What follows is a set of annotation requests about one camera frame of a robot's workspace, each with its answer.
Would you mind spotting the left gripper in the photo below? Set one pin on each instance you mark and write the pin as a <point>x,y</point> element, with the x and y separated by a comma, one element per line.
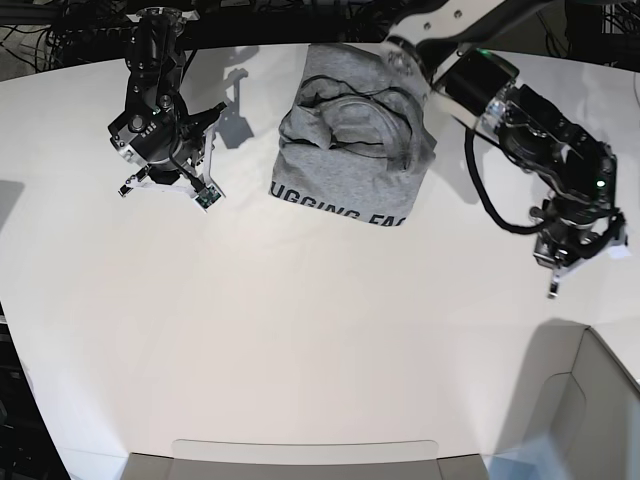
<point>572,239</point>

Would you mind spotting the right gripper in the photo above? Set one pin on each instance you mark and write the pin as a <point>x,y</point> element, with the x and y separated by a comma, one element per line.
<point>167,142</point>

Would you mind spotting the grey T-shirt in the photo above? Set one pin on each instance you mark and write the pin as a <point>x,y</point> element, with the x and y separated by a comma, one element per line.
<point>353,142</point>

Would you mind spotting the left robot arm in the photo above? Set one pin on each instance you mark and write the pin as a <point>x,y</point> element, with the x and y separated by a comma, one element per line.
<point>439,43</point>

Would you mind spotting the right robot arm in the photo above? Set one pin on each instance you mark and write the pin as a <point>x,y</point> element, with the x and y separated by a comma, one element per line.
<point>155,58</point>

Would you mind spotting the grey plastic bin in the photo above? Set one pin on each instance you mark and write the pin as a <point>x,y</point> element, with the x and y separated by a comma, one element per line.
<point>582,423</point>

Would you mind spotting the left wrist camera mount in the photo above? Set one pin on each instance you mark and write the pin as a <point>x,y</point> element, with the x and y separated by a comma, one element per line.
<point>616,248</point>

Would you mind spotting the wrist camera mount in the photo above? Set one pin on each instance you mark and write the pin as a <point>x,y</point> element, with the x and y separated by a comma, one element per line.
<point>616,248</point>
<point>204,192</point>

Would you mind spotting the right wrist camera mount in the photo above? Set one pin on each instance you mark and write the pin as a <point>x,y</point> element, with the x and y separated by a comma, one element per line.
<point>204,192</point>

